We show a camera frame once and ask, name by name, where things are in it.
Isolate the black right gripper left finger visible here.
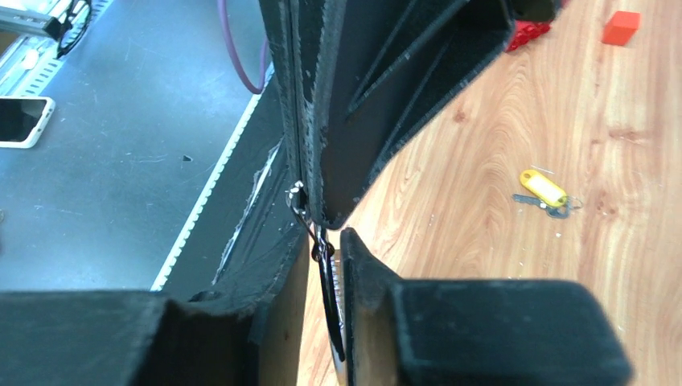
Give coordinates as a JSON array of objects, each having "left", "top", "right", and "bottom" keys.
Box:
[{"left": 1, "top": 234, "right": 308, "bottom": 385}]

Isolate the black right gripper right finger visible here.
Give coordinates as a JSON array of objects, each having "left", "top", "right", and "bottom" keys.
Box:
[{"left": 339, "top": 228, "right": 633, "bottom": 385}]

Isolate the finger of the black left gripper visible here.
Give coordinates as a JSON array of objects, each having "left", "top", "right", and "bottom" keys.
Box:
[
  {"left": 306, "top": 1, "right": 516, "bottom": 229},
  {"left": 259, "top": 1, "right": 323, "bottom": 213}
]

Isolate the silver key with yellow tag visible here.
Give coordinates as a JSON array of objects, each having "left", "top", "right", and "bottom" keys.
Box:
[{"left": 511, "top": 170, "right": 584, "bottom": 220}]

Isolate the large keyring with keys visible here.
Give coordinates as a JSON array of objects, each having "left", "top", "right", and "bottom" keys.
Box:
[{"left": 286, "top": 180, "right": 347, "bottom": 385}]

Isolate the red lego brick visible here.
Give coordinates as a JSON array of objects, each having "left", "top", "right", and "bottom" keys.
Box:
[{"left": 505, "top": 20, "right": 551, "bottom": 52}]

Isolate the white smartphone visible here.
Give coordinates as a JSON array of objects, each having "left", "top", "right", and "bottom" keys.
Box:
[{"left": 1, "top": 96, "right": 55, "bottom": 149}]

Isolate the small red cube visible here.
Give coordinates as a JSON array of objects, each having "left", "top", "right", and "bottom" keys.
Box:
[{"left": 601, "top": 10, "right": 641, "bottom": 46}]

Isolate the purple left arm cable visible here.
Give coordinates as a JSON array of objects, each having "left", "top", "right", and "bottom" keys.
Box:
[{"left": 216, "top": 0, "right": 270, "bottom": 96}]

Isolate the white slotted cable duct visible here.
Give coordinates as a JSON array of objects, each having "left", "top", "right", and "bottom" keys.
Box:
[{"left": 150, "top": 64, "right": 275, "bottom": 293}]

